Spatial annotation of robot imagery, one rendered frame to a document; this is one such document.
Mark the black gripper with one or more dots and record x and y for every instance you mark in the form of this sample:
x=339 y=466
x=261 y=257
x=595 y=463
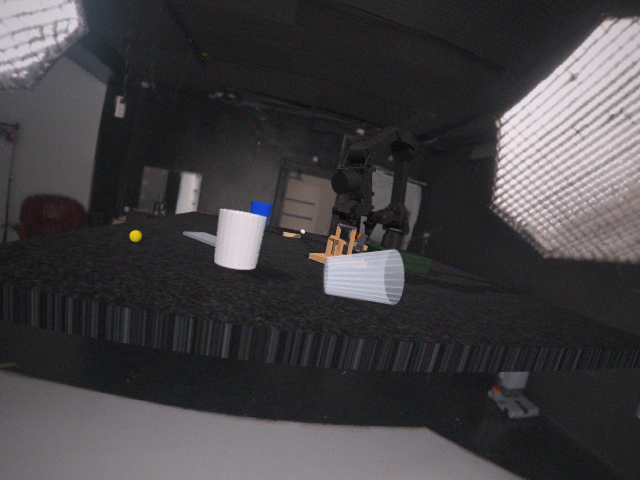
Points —
x=381 y=216

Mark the white ribbed cup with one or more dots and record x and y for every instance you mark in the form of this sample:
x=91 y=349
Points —
x=373 y=276

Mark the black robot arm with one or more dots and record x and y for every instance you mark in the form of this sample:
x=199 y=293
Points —
x=356 y=174

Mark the white mug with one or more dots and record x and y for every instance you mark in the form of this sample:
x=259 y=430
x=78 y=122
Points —
x=239 y=238

